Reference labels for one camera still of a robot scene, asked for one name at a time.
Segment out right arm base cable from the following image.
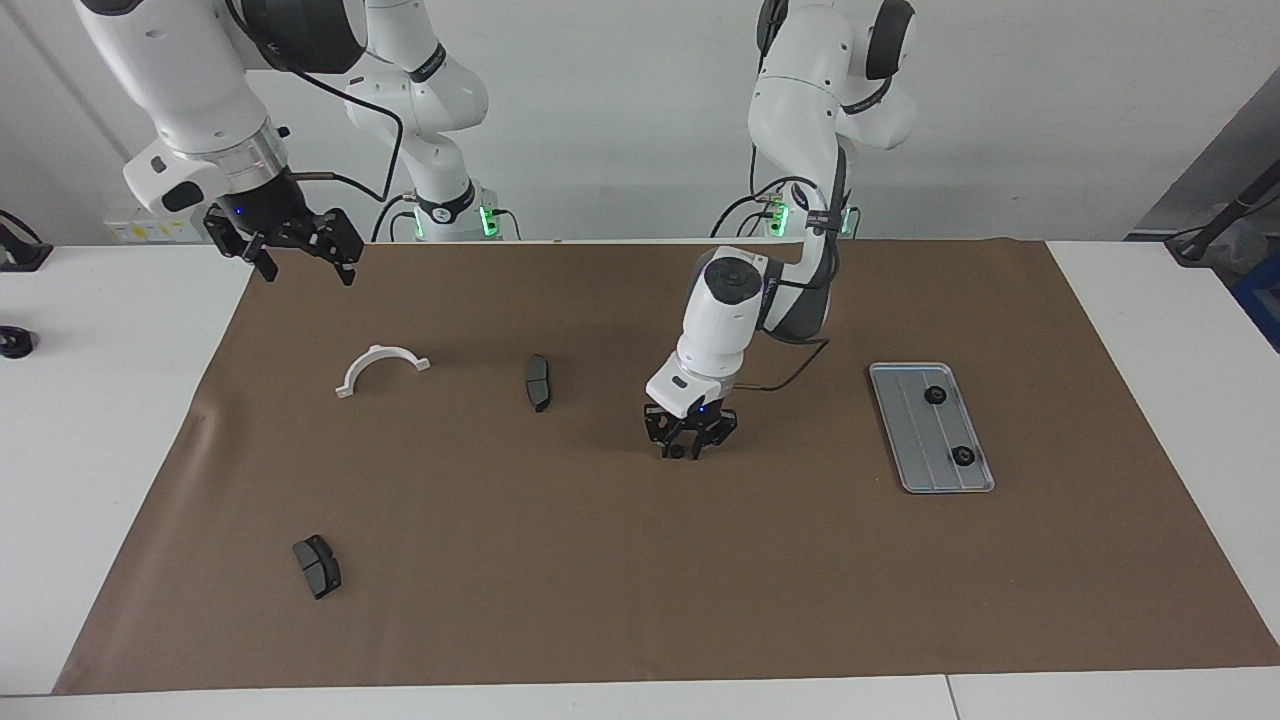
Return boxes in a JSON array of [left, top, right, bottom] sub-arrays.
[[372, 193, 417, 243]]

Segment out black clamp base with cable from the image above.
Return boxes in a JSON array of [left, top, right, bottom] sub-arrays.
[[0, 210, 53, 273]]

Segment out left arm base cable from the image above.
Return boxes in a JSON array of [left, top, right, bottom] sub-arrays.
[[710, 193, 777, 239]]

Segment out blue crate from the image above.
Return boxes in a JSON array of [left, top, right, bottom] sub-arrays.
[[1230, 250, 1280, 351]]

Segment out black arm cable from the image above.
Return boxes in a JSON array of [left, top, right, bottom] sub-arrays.
[[228, 0, 405, 201], [735, 140, 859, 393]]

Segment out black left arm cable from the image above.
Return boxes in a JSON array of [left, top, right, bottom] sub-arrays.
[[735, 140, 859, 393]]

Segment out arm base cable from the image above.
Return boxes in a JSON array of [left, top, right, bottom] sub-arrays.
[[372, 193, 417, 243], [710, 193, 777, 239]]

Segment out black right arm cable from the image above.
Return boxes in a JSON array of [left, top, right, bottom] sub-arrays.
[[228, 0, 405, 201]]

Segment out white plastic half-ring clamp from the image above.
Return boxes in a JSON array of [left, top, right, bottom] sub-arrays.
[[335, 344, 432, 400]]

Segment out stacked dark grey brake pads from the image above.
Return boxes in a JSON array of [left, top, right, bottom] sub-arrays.
[[292, 534, 343, 601]]

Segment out white wall conduit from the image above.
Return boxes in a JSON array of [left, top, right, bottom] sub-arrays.
[[10, 0, 129, 166]]

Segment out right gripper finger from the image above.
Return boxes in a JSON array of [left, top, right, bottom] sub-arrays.
[[203, 205, 279, 283], [295, 207, 365, 288]]

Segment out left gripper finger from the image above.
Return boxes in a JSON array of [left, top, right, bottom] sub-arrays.
[[690, 408, 740, 461], [644, 403, 683, 460]]

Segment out white wall socket box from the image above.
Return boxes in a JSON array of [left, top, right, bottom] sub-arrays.
[[103, 205, 209, 244]]

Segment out silver ribbed metal tray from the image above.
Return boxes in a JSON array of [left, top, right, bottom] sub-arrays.
[[868, 362, 996, 495]]

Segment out brown paper table mat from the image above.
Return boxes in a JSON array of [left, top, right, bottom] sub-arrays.
[[52, 238, 1280, 696]]

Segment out black tripod stand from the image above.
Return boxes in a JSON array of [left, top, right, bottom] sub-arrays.
[[1165, 160, 1280, 263]]

